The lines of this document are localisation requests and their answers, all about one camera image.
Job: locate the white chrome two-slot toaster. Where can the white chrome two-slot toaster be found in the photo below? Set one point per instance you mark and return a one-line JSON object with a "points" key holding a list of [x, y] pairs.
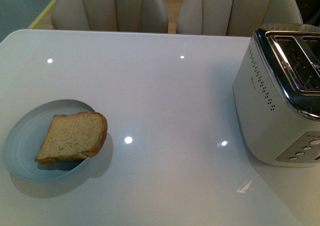
{"points": [[277, 95]]}

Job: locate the beige upholstered chair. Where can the beige upholstered chair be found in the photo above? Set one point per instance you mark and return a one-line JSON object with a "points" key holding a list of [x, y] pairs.
{"points": [[146, 16], [234, 17]]}

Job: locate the beige upholstered chair right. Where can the beige upholstered chair right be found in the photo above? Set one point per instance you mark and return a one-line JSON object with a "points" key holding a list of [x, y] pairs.
{"points": [[234, 17]]}

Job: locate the beige upholstered chair left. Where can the beige upholstered chair left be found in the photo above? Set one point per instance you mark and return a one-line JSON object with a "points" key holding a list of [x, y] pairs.
{"points": [[146, 16]]}

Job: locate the light blue round plate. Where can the light blue round plate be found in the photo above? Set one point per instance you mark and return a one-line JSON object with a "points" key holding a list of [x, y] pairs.
{"points": [[25, 139]]}

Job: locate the slice of brown bread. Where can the slice of brown bread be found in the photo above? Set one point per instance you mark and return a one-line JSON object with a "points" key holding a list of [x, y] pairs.
{"points": [[73, 137]]}

